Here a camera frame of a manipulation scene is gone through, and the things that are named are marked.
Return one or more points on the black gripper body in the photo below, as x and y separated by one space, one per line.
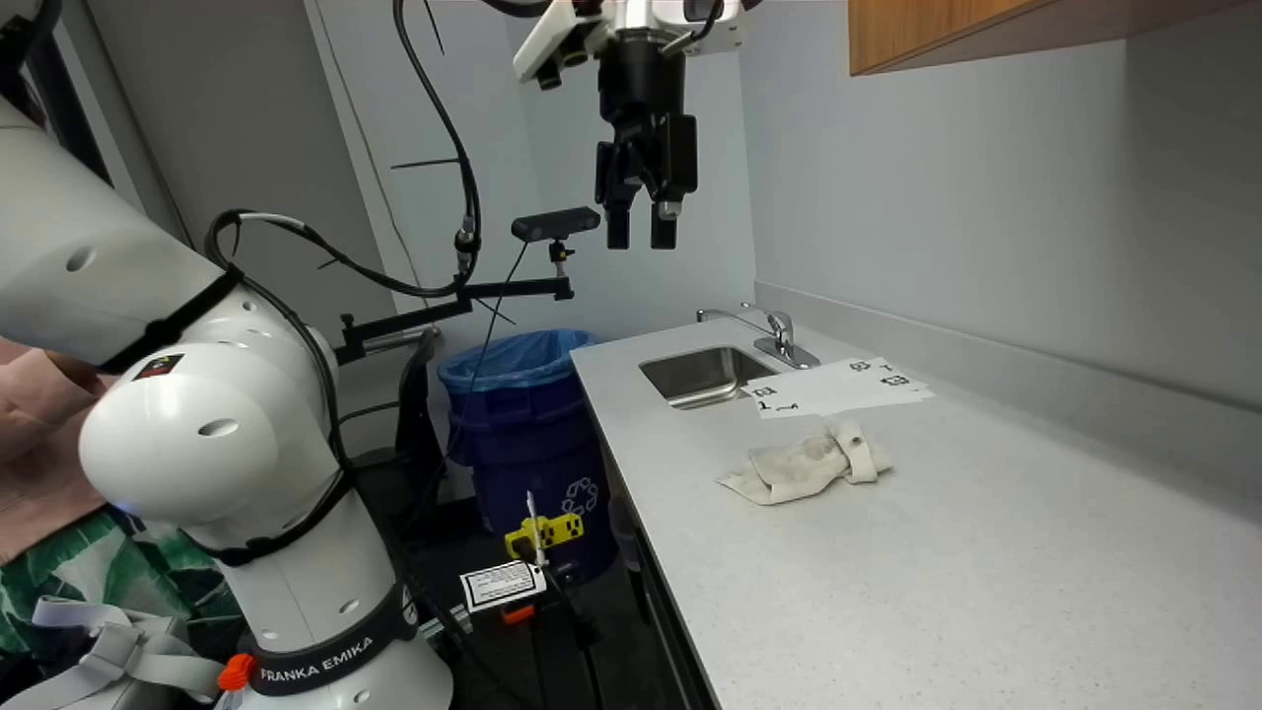
644 118

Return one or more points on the beige cloth towel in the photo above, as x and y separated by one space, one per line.
794 467

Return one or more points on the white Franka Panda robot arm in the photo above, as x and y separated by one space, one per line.
198 435

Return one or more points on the steel sink basin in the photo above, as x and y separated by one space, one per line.
703 373

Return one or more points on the chrome faucet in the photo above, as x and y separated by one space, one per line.
782 346

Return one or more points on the white printed marker paper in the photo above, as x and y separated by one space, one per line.
840 387

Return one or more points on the blue trash bin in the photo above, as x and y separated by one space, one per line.
524 448

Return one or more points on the yellow clamp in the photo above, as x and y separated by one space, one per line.
536 539

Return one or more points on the white label tag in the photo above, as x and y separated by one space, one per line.
497 584

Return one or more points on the orange round knob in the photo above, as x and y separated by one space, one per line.
233 671

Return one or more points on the person in pink hoodie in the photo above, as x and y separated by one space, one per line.
34 448

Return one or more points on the green patterned cloth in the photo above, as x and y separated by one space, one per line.
79 579

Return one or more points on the black stereo camera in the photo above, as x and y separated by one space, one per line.
552 224

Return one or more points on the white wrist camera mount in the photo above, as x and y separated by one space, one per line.
559 41

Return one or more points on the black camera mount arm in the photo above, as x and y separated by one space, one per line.
434 312

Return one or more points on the wooden wall cabinet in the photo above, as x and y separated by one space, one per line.
946 24

